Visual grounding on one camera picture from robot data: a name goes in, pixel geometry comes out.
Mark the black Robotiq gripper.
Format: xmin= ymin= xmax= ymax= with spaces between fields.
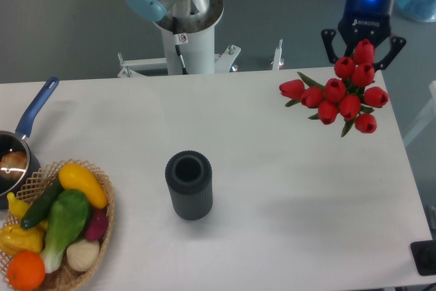
xmin=320 ymin=0 xmax=406 ymax=71

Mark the red tulip bouquet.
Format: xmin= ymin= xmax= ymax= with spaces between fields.
xmin=279 ymin=39 xmax=389 ymax=136

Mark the dark grey ribbed vase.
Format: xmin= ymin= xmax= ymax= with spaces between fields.
xmin=165 ymin=150 xmax=213 ymax=221

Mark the black device at edge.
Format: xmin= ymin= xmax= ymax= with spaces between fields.
xmin=410 ymin=240 xmax=436 ymax=276

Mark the yellow squash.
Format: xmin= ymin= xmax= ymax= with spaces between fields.
xmin=59 ymin=163 xmax=108 ymax=209

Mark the green bok choy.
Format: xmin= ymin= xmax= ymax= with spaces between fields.
xmin=40 ymin=189 xmax=90 ymax=274

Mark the white garlic bulb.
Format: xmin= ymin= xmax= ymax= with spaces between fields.
xmin=66 ymin=239 xmax=99 ymax=272

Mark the dark green cucumber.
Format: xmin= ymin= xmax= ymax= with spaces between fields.
xmin=20 ymin=179 xmax=64 ymax=229

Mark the browned bread roll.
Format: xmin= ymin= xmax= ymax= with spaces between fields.
xmin=1 ymin=151 xmax=27 ymax=181

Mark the yellow banana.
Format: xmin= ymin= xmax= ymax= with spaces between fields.
xmin=6 ymin=192 xmax=48 ymax=232

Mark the yellow bell pepper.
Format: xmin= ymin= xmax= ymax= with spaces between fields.
xmin=1 ymin=224 xmax=44 ymax=257

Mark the orange fruit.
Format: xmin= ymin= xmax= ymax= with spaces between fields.
xmin=6 ymin=251 xmax=46 ymax=290

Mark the white frame at right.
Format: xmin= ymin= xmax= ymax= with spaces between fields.
xmin=403 ymin=81 xmax=435 ymax=147

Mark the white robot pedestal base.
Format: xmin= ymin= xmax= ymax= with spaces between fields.
xmin=116 ymin=0 xmax=285 ymax=78

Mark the black cable on pedestal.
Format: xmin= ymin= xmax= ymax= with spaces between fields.
xmin=171 ymin=16 xmax=189 ymax=75

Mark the blue handled saucepan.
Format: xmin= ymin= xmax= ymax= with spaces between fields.
xmin=1 ymin=77 xmax=59 ymax=210

